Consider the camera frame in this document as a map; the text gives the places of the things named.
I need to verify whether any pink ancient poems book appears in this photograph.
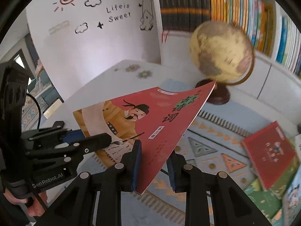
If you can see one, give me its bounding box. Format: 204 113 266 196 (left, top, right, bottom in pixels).
73 82 215 194

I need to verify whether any red fairy tales book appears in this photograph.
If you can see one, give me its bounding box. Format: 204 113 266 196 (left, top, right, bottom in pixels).
242 121 296 190

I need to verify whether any green insect book 03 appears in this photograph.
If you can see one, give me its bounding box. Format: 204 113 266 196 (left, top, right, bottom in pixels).
244 179 282 219

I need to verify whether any olive insect book 04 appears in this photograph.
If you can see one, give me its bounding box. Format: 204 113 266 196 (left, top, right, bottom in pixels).
270 156 299 199

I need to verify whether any row of black books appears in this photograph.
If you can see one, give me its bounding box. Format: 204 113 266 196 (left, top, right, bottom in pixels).
159 0 211 32

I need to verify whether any row of white blue books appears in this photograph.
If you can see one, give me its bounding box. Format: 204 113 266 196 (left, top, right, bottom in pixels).
276 15 301 78

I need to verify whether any row of orange books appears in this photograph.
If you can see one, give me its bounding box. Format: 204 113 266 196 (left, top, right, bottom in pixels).
210 0 274 56

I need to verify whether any person's left hand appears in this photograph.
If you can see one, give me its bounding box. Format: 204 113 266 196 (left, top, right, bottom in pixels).
4 189 47 217

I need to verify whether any patterned blue table mat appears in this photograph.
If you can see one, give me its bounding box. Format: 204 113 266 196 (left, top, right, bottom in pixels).
77 79 297 226

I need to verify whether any antique yellow globe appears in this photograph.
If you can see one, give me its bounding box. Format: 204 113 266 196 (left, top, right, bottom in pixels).
190 21 255 105

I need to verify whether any white bookshelf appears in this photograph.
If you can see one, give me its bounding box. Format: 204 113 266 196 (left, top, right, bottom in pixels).
150 0 301 132

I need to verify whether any black cable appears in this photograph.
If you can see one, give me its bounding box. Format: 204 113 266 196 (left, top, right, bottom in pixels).
25 93 42 130

